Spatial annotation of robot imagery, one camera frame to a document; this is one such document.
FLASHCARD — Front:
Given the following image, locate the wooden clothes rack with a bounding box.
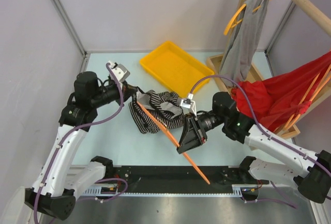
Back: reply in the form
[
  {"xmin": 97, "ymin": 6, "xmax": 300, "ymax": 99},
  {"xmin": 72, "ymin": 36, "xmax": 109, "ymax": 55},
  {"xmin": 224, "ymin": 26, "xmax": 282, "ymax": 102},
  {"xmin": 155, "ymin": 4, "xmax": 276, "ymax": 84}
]
[{"xmin": 206, "ymin": 0, "xmax": 330, "ymax": 142}]

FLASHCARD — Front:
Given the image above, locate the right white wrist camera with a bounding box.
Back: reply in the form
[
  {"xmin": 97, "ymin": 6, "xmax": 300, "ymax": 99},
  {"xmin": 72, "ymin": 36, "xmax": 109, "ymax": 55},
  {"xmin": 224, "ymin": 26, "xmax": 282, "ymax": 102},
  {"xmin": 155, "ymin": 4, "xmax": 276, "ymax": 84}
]
[{"xmin": 177, "ymin": 93, "xmax": 197, "ymax": 116}]

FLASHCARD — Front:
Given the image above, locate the grey tank top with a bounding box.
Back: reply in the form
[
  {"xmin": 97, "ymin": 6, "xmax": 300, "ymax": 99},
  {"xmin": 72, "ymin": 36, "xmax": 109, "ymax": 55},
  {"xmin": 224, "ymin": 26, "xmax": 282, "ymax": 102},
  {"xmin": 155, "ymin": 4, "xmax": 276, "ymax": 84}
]
[{"xmin": 219, "ymin": 0, "xmax": 269, "ymax": 83}]

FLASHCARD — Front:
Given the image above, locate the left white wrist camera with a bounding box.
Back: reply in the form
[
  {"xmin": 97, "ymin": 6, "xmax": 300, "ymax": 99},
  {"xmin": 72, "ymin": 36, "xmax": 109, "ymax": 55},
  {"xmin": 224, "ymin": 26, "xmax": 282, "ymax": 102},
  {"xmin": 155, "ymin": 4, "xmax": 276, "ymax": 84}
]
[{"xmin": 106, "ymin": 61, "xmax": 130, "ymax": 83}]

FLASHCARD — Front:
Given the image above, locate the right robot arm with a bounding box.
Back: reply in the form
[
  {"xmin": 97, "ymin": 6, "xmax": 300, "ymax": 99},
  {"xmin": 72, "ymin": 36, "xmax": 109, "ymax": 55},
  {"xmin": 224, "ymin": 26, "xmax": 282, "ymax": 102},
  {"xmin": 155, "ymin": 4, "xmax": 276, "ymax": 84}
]
[{"xmin": 177, "ymin": 92, "xmax": 330, "ymax": 203}]

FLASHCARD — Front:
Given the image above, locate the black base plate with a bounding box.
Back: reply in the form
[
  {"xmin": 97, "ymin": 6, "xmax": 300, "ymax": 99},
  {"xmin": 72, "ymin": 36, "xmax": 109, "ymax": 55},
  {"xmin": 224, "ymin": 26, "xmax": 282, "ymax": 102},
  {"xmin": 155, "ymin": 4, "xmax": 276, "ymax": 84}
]
[{"xmin": 104, "ymin": 166, "xmax": 267, "ymax": 188}]

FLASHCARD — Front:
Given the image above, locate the red tank top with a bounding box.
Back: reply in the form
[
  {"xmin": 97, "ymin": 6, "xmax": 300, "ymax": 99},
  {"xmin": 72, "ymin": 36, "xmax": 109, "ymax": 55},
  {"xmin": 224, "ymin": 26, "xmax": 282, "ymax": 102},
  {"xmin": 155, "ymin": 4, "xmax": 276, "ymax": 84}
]
[{"xmin": 238, "ymin": 52, "xmax": 330, "ymax": 131}]

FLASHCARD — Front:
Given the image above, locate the orange hanger with grey top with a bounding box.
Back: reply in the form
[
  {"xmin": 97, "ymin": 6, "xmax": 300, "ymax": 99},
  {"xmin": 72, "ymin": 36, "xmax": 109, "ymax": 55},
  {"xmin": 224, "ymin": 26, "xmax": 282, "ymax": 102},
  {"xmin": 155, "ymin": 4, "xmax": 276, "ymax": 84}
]
[{"xmin": 222, "ymin": 0, "xmax": 282, "ymax": 35}]

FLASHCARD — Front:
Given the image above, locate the orange hanger with red top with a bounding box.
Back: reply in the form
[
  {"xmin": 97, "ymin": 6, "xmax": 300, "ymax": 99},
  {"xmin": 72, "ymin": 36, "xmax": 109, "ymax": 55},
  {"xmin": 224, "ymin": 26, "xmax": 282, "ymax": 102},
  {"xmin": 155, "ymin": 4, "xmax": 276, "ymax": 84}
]
[{"xmin": 281, "ymin": 63, "xmax": 331, "ymax": 131}]

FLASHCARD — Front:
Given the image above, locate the white cable duct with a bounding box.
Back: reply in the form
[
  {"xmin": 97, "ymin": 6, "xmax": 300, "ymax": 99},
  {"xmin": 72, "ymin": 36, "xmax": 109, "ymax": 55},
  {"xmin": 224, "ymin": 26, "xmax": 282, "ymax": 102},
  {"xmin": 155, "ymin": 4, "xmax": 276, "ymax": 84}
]
[{"xmin": 82, "ymin": 185, "xmax": 259, "ymax": 199}]

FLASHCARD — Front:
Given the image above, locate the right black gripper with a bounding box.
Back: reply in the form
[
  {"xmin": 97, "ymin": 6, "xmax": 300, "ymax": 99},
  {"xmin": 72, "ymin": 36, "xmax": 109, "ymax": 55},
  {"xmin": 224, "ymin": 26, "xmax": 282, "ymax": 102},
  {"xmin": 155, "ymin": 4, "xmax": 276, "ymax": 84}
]
[{"xmin": 177, "ymin": 110, "xmax": 226, "ymax": 155}]

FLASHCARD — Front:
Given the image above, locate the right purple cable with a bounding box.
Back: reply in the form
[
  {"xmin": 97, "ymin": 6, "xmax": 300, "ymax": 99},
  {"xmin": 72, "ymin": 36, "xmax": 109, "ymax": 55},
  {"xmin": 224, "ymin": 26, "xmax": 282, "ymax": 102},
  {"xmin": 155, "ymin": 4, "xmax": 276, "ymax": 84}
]
[{"xmin": 190, "ymin": 75, "xmax": 331, "ymax": 209}]

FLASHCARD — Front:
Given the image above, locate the striped tank top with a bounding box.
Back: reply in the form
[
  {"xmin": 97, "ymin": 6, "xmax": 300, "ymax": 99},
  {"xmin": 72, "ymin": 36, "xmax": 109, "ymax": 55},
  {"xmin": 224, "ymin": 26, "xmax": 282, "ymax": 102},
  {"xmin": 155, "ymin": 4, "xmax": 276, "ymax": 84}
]
[{"xmin": 129, "ymin": 88, "xmax": 184, "ymax": 134}]

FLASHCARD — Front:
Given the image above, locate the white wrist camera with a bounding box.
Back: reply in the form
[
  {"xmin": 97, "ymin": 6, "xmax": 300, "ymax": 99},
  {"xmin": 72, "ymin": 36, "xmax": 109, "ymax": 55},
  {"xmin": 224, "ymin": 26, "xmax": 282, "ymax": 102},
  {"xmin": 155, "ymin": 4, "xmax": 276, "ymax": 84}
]
[
  {"xmin": 106, "ymin": 61, "xmax": 130, "ymax": 83},
  {"xmin": 177, "ymin": 93, "xmax": 197, "ymax": 116}
]

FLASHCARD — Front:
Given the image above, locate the yellow plastic tray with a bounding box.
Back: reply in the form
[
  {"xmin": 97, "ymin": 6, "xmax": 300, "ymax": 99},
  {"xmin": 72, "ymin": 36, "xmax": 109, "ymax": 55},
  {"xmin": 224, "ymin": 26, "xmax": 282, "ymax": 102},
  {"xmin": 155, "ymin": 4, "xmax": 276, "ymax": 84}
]
[{"xmin": 140, "ymin": 41, "xmax": 215, "ymax": 97}]

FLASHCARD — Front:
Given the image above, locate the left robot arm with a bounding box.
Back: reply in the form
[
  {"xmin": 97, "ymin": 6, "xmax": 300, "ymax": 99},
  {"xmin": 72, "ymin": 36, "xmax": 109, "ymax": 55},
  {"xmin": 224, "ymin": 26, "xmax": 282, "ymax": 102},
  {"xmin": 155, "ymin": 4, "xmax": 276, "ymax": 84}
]
[{"xmin": 25, "ymin": 67, "xmax": 137, "ymax": 221}]

